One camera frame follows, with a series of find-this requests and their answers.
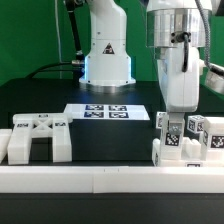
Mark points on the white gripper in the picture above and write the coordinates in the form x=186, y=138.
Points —
x=180, y=90

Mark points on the white chair seat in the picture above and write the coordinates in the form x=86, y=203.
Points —
x=187, y=156

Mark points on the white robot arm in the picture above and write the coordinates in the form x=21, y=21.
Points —
x=178, y=29

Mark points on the white tagged cube nut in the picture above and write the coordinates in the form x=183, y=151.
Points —
x=159, y=117
x=195, y=124

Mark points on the white tagged cube nut right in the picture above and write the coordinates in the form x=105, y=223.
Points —
x=195, y=124

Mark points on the white sheet with tags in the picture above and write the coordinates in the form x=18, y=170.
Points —
x=107, y=112

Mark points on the white left fence bar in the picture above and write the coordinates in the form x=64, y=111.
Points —
x=5, y=135

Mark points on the white fence bar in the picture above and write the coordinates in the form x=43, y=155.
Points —
x=5, y=135
x=60, y=179

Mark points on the white front fence bar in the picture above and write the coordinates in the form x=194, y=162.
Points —
x=60, y=179

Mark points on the white chair back frame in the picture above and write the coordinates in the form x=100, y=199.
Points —
x=40, y=125

